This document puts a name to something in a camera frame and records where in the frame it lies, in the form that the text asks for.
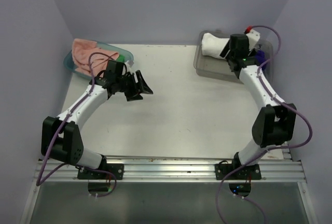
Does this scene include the rolled white towel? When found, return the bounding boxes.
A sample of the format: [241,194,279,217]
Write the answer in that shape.
[201,33,229,59]

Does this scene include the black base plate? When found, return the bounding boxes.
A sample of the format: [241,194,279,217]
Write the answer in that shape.
[214,160,262,180]
[76,157,125,180]

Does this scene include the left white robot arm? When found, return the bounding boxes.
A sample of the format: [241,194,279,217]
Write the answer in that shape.
[41,70,153,179]

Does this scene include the aluminium mounting rail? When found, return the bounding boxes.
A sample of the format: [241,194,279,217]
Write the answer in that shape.
[43,149,306,183]

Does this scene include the grey transparent plastic tray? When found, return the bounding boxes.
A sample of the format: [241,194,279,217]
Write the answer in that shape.
[193,31,273,83]

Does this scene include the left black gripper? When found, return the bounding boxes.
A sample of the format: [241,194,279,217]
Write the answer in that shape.
[116,70,153,101]

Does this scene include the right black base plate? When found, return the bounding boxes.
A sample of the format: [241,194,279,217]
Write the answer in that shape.
[214,160,262,180]

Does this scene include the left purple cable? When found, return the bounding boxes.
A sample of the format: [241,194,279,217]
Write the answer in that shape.
[35,52,117,198]

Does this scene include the dark purple towel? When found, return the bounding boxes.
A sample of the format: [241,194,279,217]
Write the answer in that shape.
[255,50,266,66]

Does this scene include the purple cable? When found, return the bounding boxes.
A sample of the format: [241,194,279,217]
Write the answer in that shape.
[215,25,313,224]
[35,52,117,198]

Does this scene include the green towel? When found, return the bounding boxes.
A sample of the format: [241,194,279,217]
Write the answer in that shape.
[116,54,126,63]

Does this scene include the pink towel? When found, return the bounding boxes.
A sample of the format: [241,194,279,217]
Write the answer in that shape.
[72,38,120,77]

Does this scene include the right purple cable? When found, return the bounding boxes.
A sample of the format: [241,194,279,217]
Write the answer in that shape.
[215,25,313,224]

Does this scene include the teal plastic bin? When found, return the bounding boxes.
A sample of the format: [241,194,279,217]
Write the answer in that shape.
[63,41,134,79]

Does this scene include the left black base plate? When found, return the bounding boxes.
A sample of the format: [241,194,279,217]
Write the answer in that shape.
[76,157,125,180]

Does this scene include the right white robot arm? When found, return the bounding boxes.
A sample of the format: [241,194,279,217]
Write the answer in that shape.
[222,34,296,179]

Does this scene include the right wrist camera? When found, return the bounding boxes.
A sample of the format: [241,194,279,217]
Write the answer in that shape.
[229,26,260,54]

